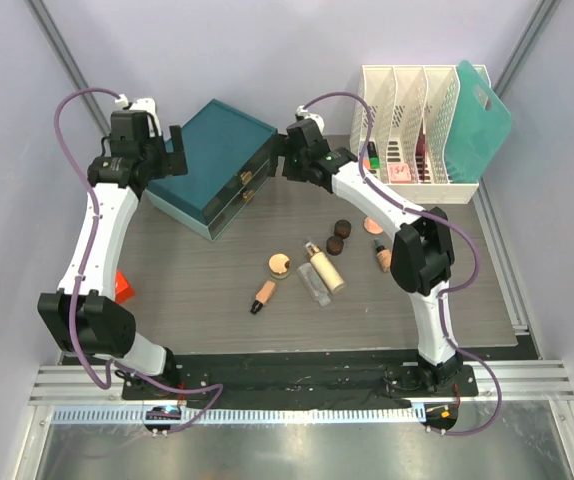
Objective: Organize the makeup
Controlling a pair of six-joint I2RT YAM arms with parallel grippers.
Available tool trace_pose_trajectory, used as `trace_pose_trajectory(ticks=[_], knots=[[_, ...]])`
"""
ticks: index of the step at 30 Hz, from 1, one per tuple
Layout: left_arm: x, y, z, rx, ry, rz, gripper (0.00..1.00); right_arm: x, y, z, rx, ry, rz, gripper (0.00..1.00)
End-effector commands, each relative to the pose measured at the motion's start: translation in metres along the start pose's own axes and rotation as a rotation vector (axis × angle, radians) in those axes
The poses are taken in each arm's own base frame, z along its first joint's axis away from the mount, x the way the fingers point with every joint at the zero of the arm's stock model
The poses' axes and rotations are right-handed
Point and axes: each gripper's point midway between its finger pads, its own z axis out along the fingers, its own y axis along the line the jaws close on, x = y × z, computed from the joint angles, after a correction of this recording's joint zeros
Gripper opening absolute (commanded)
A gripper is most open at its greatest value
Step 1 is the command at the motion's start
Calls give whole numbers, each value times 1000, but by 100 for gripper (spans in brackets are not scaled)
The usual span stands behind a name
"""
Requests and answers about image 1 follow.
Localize teal drawer organizer box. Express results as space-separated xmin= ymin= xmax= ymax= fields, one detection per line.
xmin=146 ymin=99 xmax=278 ymax=241

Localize dark brown jar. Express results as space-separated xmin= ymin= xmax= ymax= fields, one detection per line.
xmin=326 ymin=235 xmax=344 ymax=256
xmin=334 ymin=219 xmax=352 ymax=240

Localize dark brown jar front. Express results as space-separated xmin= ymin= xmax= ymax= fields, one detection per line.
xmin=326 ymin=235 xmax=344 ymax=256

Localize large beige foundation bottle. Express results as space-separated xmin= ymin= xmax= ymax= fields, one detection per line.
xmin=304 ymin=241 xmax=345 ymax=294

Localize small foundation dropper bottle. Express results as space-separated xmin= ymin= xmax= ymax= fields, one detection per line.
xmin=373 ymin=239 xmax=392 ymax=273

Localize peach tube black cap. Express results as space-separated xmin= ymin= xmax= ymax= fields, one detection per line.
xmin=250 ymin=280 xmax=277 ymax=315

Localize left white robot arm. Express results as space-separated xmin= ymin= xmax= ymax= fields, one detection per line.
xmin=37 ymin=94 xmax=188 ymax=399

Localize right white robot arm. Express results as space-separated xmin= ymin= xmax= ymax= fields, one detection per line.
xmin=270 ymin=110 xmax=463 ymax=395

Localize orange highlighter marker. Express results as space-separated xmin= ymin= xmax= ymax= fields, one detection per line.
xmin=362 ymin=153 xmax=371 ymax=170

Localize green highlighter marker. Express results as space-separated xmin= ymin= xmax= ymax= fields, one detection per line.
xmin=367 ymin=141 xmax=380 ymax=171

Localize pink powder puff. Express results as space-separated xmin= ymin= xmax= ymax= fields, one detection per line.
xmin=363 ymin=217 xmax=383 ymax=235

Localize pink sticky note pad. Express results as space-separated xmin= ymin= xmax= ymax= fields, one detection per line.
xmin=387 ymin=162 xmax=413 ymax=184

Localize dark red book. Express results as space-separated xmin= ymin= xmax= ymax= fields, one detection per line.
xmin=415 ymin=126 xmax=426 ymax=183

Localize white file organizer rack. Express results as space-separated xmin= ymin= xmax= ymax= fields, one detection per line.
xmin=349 ymin=65 xmax=478 ymax=205

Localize orange red object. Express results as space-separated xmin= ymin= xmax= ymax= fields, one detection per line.
xmin=115 ymin=270 xmax=135 ymax=304

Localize teal cutting board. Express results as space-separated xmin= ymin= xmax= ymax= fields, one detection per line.
xmin=444 ymin=60 xmax=512 ymax=184

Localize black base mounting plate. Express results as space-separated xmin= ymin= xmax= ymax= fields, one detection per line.
xmin=120 ymin=352 xmax=479 ymax=401

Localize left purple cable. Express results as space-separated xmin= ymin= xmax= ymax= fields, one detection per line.
xmin=54 ymin=87 xmax=225 ymax=434

